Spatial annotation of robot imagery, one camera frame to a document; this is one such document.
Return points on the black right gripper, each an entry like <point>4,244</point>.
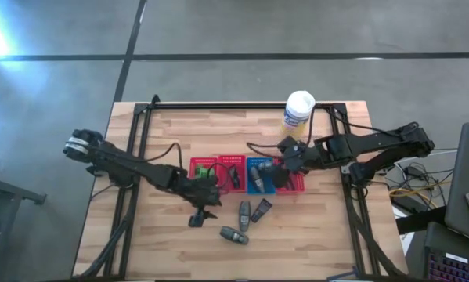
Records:
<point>296,154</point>

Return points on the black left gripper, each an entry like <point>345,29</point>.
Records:
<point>200,194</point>

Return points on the grey travel bottle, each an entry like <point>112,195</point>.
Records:
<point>257,180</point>
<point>234,235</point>
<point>265,166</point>
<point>245,217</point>

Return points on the dark travel tube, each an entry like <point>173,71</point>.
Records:
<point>235,178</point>
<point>261,210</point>

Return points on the green travel tube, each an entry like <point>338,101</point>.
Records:
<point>200,172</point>
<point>210,173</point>

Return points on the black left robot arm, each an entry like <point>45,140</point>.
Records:
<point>120,164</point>

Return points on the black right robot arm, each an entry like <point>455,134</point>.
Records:
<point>375,143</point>

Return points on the blue plastic mesh basket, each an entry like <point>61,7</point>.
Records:
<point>267,186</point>

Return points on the red plastic mesh basket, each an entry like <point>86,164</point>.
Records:
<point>224,172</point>
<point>298,188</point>
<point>197,161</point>

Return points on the white wipes canister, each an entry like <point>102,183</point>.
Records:
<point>298,113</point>

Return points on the blue clamp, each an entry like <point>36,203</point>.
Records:
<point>343,276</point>

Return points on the black power strip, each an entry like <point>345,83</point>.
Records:
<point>408,203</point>

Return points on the black power adapter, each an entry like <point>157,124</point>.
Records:
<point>415,171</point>

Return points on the white paper sheet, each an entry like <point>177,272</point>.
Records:
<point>404,235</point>

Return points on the grey laptop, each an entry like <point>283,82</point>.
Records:
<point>465,176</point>

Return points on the dark keyboard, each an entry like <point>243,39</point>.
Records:
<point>445,270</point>

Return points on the grey metal desk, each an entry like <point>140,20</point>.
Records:
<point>7,192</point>

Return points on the silver metal bracket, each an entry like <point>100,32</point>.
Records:
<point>345,169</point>

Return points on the black metal table frame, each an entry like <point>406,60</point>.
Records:
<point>238,105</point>

